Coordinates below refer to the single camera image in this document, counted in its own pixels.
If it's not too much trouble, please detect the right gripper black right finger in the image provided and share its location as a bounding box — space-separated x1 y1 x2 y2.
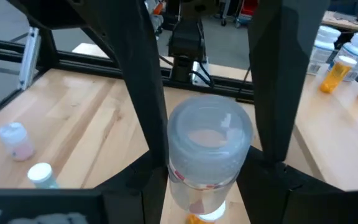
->
236 145 358 224

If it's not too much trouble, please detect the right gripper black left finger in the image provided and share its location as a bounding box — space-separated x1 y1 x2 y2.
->
0 151 169 224

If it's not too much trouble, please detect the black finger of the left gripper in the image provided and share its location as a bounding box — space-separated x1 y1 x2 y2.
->
70 0 170 166
247 0 331 163

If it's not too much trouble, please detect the small orange pill bottle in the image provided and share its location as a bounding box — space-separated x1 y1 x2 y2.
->
318 55 358 94

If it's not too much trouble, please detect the clear pink-tinted pill bottle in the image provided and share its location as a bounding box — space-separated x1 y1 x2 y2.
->
0 121 36 162
166 94 255 217

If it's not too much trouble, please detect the blue pill bottle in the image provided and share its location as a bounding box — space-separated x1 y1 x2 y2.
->
27 162 60 190

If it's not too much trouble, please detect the silver aluminium extrusion bar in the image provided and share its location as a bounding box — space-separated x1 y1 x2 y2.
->
17 26 40 91

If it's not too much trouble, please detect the wooden-top rolling workbench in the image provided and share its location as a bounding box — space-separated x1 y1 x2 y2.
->
320 11 358 35

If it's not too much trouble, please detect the medium orange pill bottle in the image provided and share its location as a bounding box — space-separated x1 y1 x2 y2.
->
185 200 227 224

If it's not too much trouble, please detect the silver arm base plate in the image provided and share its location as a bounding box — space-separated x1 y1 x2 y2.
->
191 60 211 88

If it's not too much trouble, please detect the wooden shelf black frame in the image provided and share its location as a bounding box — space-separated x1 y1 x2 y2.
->
235 63 358 192

